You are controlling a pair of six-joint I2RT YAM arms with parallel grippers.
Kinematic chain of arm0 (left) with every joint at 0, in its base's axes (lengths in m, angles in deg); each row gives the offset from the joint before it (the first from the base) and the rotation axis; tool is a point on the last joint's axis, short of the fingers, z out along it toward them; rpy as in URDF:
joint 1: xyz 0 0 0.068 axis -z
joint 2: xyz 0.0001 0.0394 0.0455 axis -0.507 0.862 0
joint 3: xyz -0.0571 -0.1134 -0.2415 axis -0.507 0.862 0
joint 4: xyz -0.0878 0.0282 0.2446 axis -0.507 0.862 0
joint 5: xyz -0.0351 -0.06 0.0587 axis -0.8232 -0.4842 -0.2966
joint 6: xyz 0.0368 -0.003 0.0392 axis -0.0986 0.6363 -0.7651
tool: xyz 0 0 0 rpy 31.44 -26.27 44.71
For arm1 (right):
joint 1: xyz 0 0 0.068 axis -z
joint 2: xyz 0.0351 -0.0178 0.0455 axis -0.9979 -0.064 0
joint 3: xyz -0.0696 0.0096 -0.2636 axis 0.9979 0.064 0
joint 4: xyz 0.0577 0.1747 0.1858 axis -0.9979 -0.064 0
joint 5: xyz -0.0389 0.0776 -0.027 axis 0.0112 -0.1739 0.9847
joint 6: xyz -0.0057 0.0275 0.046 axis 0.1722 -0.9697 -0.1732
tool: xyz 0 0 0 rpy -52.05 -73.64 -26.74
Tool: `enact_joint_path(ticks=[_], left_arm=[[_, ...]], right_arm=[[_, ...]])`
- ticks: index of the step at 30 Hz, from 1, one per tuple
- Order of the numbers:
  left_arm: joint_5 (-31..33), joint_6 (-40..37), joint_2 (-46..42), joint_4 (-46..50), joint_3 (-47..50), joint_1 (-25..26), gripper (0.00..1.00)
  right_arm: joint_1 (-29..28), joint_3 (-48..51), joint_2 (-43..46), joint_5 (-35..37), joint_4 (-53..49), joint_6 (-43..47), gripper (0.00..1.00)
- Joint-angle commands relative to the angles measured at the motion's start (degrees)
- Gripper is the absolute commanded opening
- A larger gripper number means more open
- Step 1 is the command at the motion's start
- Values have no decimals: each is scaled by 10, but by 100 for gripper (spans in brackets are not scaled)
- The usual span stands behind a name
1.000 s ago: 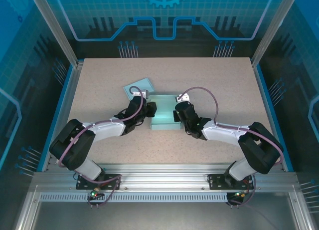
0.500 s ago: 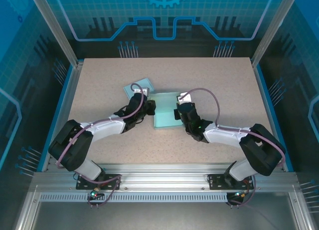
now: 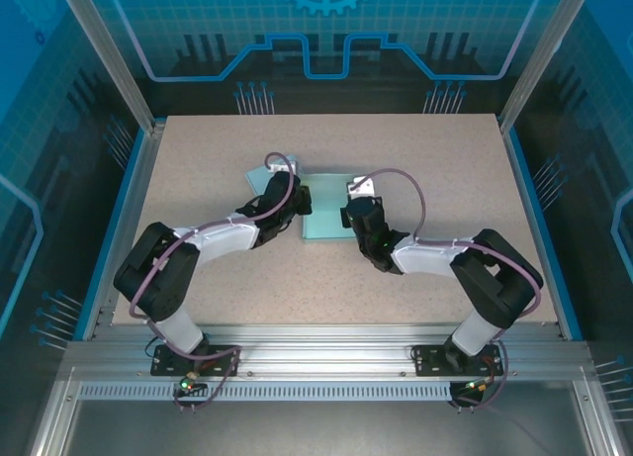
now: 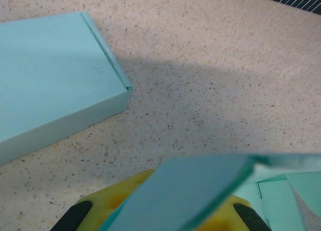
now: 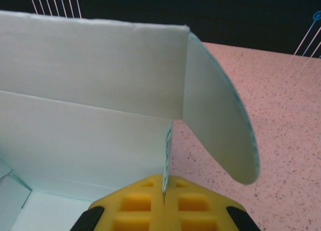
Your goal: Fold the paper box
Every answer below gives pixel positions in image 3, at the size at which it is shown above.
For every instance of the aluminium frame post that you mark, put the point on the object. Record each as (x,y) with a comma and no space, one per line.
(114,55)
(543,55)

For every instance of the aluminium side rail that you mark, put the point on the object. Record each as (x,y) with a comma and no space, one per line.
(140,179)

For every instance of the light blue paper box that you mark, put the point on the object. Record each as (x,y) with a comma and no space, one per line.
(321,218)
(254,179)

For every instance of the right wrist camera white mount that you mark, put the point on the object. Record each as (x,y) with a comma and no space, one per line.
(358,189)

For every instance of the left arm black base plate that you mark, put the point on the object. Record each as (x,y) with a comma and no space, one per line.
(227,363)

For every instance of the aluminium mounting rail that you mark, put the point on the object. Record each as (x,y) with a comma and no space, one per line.
(321,352)

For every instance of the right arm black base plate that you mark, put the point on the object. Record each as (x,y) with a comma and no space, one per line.
(429,363)

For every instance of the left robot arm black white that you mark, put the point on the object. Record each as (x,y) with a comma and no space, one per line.
(153,278)

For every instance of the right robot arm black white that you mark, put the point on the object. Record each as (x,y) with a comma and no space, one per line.
(499,288)

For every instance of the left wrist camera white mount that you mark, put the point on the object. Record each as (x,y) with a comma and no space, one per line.
(284,168)

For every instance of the small connector with lights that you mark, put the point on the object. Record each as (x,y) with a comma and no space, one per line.
(187,384)
(475,387)

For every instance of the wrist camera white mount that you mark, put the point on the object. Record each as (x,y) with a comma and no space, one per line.
(284,168)
(358,189)

